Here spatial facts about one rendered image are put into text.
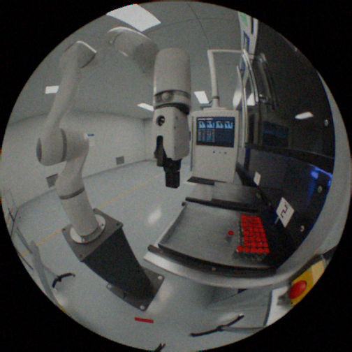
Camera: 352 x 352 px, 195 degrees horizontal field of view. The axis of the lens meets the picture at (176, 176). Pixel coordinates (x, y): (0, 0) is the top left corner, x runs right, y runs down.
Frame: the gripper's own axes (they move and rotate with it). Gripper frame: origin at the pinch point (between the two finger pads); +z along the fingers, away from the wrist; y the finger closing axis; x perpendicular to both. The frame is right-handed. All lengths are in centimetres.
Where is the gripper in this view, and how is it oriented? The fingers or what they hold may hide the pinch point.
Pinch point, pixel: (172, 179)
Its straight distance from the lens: 24.4
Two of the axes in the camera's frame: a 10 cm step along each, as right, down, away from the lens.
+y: 4.1, -2.9, 8.7
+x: -9.1, -1.3, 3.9
